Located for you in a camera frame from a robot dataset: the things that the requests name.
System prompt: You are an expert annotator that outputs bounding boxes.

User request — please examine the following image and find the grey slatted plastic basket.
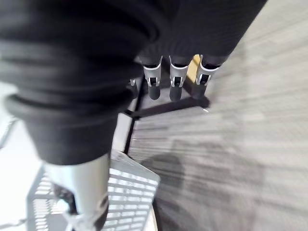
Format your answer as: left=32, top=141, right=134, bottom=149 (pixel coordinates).
left=26, top=150, right=161, bottom=231

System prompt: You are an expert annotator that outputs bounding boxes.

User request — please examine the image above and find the yellow box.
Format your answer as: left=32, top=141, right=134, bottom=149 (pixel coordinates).
left=187, top=54, right=202, bottom=85

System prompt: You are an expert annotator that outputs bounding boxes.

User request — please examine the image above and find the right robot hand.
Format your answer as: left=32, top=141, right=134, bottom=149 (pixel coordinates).
left=0, top=0, right=268, bottom=231

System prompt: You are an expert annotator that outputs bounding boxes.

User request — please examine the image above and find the black metal frame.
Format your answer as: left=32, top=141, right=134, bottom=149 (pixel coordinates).
left=123, top=72, right=210, bottom=154

